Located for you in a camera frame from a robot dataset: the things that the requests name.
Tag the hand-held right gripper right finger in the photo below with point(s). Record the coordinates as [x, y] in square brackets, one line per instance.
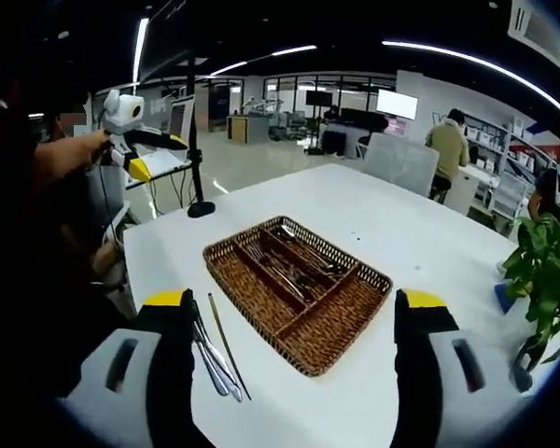
[471, 373]

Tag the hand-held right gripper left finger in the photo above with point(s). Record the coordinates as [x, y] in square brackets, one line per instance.
[107, 373]

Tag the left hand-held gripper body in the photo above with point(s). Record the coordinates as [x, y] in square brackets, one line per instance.
[123, 116]

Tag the brown wicker storage slot tray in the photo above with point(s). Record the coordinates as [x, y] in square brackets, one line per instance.
[336, 326]

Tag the silver metal fork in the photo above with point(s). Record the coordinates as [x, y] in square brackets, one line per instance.
[301, 282]
[260, 254]

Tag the silver metal spoon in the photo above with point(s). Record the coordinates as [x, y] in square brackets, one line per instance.
[326, 268]
[285, 231]

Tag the white laptop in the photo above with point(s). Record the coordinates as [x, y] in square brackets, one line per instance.
[182, 119]

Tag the grey and black device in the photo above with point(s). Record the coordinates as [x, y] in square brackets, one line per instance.
[522, 378]

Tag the LED strip ceiling light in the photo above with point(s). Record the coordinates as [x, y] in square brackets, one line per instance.
[392, 43]
[141, 46]
[298, 48]

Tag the black pole stand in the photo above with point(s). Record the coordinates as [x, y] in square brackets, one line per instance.
[200, 210]

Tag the blue triangular sign stand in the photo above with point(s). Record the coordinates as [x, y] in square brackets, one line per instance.
[506, 298]

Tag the wood and grey cabinet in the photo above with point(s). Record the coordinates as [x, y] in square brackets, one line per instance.
[247, 130]

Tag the person's body in black clothing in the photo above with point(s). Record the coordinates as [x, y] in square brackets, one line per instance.
[37, 233]

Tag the green leafy plant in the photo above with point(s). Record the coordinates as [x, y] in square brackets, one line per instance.
[550, 270]

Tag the black television on stand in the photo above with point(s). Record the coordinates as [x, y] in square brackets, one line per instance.
[318, 98]

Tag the white office chair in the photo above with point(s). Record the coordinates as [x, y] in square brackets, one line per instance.
[508, 196]

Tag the white office desk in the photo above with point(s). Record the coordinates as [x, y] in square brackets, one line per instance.
[466, 186]

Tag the white mesh-back chair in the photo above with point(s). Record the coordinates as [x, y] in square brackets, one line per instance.
[401, 163]

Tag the white shelf with boxes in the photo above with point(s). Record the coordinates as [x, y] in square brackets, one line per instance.
[490, 135]

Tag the ceiling air vent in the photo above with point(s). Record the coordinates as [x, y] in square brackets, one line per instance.
[536, 28]

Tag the white wall screen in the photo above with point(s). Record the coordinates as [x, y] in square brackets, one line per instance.
[396, 103]

